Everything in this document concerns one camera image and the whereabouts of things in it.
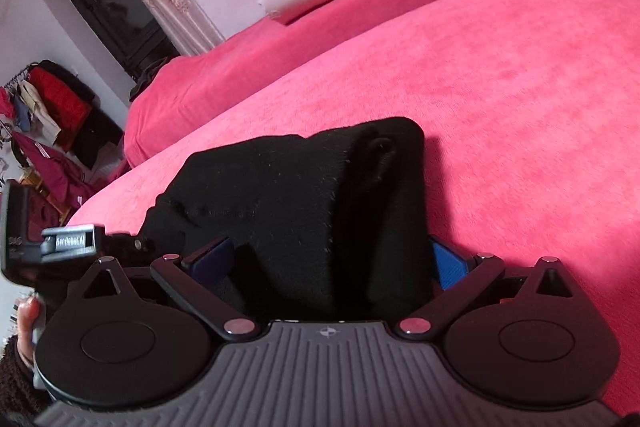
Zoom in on person's left forearm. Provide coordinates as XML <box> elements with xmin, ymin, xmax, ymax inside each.
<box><xmin>0</xmin><ymin>336</ymin><xmax>52</xmax><ymax>420</ymax></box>

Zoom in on cream garment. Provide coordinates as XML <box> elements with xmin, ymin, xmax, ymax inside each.
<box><xmin>17</xmin><ymin>81</ymin><xmax>57</xmax><ymax>144</ymax></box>

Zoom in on person's left hand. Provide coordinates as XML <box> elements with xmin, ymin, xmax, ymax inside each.
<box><xmin>15</xmin><ymin>294</ymin><xmax>49</xmax><ymax>361</ymax></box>

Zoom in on red puffer jacket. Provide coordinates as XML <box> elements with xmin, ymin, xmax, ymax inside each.
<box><xmin>27</xmin><ymin>66</ymin><xmax>94</xmax><ymax>152</ymax></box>

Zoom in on pink fleece blanket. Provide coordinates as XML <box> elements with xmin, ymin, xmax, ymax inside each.
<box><xmin>65</xmin><ymin>0</ymin><xmax>640</xmax><ymax>413</ymax></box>
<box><xmin>123</xmin><ymin>0</ymin><xmax>552</xmax><ymax>168</ymax></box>

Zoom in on black knit pants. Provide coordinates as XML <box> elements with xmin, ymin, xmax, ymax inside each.
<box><xmin>142</xmin><ymin>116</ymin><xmax>434</xmax><ymax>324</ymax></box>

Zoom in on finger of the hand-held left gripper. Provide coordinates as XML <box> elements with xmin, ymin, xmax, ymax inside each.
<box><xmin>102</xmin><ymin>232</ymin><xmax>155</xmax><ymax>266</ymax></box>

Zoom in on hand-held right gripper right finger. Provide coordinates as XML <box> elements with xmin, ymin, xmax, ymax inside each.
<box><xmin>393</xmin><ymin>236</ymin><xmax>584</xmax><ymax>343</ymax></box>

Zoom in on maroon jacket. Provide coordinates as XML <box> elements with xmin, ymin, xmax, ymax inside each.
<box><xmin>9</xmin><ymin>131</ymin><xmax>100</xmax><ymax>220</ymax></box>

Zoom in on dark cloth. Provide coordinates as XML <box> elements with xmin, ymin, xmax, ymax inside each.
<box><xmin>128</xmin><ymin>56</ymin><xmax>170</xmax><ymax>104</ymax></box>

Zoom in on red hanging garment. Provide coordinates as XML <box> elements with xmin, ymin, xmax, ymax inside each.
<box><xmin>0</xmin><ymin>86</ymin><xmax>17</xmax><ymax>120</ymax></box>

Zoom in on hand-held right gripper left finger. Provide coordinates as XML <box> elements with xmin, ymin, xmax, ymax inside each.
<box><xmin>67</xmin><ymin>236</ymin><xmax>261</xmax><ymax>343</ymax></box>

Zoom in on blue garment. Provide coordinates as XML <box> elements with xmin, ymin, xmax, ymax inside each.
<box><xmin>10</xmin><ymin>94</ymin><xmax>32</xmax><ymax>132</ymax></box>

